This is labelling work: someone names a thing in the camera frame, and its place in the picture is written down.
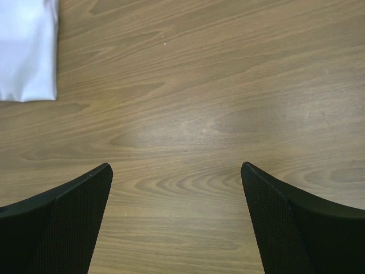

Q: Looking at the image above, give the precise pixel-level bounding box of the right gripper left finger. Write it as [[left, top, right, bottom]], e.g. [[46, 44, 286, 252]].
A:
[[1, 163, 113, 273]]

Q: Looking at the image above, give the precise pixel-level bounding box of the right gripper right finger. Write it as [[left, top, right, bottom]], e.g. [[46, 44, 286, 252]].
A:
[[241, 162, 364, 273]]

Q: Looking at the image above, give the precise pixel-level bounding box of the white t shirt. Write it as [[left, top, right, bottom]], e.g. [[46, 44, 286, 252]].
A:
[[1, 0, 59, 102]]

